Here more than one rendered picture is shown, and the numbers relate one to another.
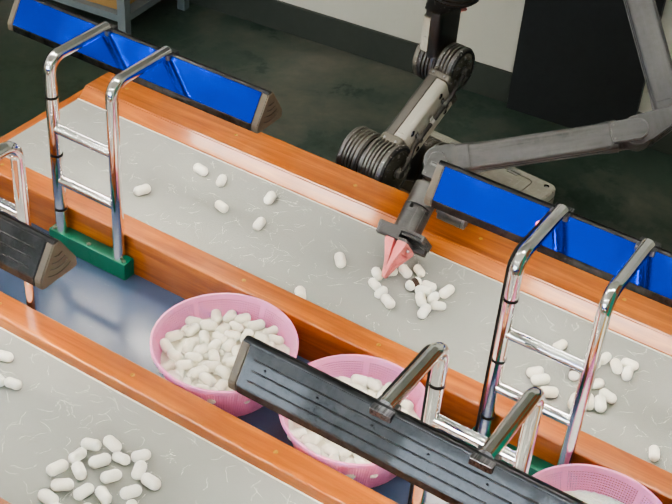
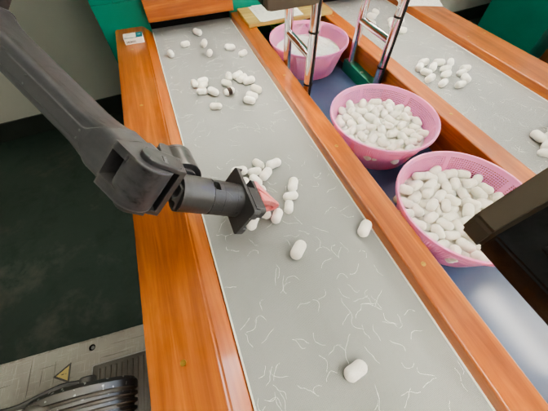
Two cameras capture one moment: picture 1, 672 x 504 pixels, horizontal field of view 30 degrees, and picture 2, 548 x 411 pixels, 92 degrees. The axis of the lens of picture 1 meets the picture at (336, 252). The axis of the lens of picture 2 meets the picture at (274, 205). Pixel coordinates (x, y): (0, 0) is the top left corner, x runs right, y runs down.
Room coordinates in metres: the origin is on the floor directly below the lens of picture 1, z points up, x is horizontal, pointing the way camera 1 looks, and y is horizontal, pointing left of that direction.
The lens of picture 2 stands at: (2.13, 0.08, 1.19)
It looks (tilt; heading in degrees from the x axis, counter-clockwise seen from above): 56 degrees down; 219
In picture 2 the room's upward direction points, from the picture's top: straight up
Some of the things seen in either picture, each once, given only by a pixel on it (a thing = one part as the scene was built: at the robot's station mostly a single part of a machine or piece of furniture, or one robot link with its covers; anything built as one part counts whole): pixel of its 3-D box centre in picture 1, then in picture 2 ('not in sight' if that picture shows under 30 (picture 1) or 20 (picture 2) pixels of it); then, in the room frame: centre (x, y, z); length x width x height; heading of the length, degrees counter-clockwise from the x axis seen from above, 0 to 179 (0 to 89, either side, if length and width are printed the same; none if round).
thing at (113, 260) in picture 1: (113, 149); not in sight; (2.05, 0.45, 0.90); 0.20 x 0.19 x 0.45; 60
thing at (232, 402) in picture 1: (224, 359); (453, 212); (1.67, 0.19, 0.72); 0.27 x 0.27 x 0.10
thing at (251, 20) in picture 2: not in sight; (284, 11); (1.20, -0.63, 0.77); 0.33 x 0.15 x 0.01; 150
